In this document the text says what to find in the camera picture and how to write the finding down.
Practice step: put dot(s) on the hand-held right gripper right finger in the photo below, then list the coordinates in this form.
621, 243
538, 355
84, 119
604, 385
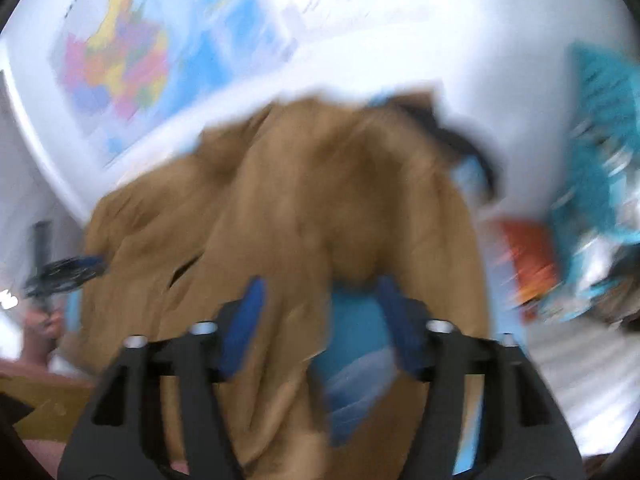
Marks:
396, 320

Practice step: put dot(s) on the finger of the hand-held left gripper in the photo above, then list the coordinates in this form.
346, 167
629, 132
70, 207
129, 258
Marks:
75, 267

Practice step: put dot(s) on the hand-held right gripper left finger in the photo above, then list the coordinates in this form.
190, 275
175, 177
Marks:
245, 327

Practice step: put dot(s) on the brown jacket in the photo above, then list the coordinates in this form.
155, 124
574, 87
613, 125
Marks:
310, 195

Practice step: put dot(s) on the person's left forearm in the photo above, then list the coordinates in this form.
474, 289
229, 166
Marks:
45, 371

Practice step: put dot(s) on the person's left hand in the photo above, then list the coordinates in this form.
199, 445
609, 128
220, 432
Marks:
42, 332

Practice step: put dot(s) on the blue mat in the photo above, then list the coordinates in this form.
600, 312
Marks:
356, 342

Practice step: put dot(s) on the grey cabinet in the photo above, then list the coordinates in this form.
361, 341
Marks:
30, 185

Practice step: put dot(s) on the orange cloth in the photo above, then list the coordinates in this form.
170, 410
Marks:
527, 260

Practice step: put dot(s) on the black cloth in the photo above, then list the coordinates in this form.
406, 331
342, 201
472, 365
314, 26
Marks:
462, 147

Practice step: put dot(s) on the colourful wall map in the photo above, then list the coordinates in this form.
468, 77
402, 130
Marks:
130, 60

